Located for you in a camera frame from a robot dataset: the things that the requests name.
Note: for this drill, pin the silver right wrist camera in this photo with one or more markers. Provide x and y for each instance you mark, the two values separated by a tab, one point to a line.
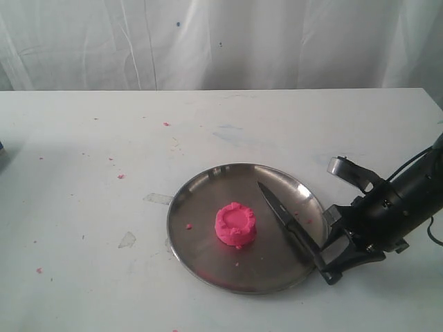
363	179

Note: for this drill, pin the clear tape piece lower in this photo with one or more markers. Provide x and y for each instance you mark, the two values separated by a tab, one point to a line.
128	240

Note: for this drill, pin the pink dough lump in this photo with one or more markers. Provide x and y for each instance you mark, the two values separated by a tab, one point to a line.
235	225

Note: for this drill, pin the round steel plate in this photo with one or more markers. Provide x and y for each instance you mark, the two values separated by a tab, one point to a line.
270	263

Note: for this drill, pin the black knife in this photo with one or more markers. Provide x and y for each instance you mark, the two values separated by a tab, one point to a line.
292	226

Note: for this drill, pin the clear tape piece upper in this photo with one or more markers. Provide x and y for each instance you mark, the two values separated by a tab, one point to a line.
158	198

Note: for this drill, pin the clear tape piece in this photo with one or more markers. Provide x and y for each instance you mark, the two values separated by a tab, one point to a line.
158	198
128	240

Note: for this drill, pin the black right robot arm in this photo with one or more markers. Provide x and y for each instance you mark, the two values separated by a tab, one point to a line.
423	176

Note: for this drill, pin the white backdrop curtain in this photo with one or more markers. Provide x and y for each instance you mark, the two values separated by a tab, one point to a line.
187	45

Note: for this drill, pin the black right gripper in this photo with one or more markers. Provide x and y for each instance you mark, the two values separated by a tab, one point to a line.
365	230

